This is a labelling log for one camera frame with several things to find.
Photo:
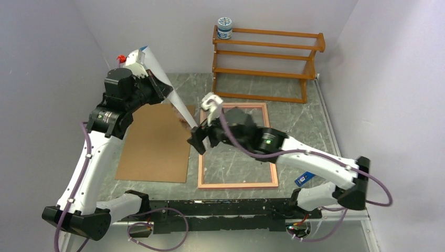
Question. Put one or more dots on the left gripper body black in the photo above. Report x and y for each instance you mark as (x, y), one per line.
(147, 91)

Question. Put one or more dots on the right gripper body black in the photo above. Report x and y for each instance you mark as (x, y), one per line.
(218, 132)

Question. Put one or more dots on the clear frame glazing sheet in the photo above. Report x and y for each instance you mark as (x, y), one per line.
(240, 167)

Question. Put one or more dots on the landscape beach photo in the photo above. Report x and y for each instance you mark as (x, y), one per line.
(155, 70)

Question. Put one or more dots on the brown frame backing board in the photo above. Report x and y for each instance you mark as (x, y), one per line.
(155, 148)

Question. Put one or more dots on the pink wooden picture frame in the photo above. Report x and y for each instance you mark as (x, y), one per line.
(240, 167)

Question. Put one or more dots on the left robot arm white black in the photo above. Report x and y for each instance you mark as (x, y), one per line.
(78, 211)

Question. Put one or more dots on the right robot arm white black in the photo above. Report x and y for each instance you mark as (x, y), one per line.
(347, 179)

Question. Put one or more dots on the orange wooden rack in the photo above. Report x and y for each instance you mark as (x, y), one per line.
(266, 53)

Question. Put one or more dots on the blue white lidded jar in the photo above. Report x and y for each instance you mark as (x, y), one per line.
(224, 28)

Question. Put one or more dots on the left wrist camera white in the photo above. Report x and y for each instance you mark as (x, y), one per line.
(134, 62)

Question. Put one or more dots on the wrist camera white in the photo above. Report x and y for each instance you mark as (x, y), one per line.
(134, 62)
(212, 104)

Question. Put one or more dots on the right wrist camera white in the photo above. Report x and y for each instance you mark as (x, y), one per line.
(212, 104)

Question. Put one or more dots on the blue black handled tool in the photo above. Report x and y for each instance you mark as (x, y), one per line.
(304, 178)

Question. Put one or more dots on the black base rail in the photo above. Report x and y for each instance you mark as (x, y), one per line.
(273, 214)

